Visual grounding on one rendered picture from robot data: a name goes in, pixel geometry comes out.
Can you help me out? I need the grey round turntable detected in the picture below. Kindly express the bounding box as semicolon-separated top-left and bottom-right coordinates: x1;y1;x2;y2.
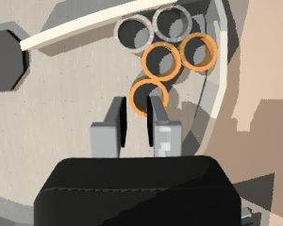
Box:
0;0;227;226

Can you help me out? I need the bronze bushing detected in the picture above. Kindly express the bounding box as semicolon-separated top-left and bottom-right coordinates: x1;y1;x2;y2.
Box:
141;42;181;81
175;32;218;72
129;75;168;117

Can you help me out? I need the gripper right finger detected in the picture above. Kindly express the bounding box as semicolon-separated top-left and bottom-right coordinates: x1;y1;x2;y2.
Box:
147;96;183;157

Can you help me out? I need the grey metal bushing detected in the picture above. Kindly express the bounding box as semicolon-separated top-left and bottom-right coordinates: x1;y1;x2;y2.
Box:
114;14;154;53
151;4;192;43

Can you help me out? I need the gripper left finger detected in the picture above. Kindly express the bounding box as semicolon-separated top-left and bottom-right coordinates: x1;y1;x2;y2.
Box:
90;96;127;158

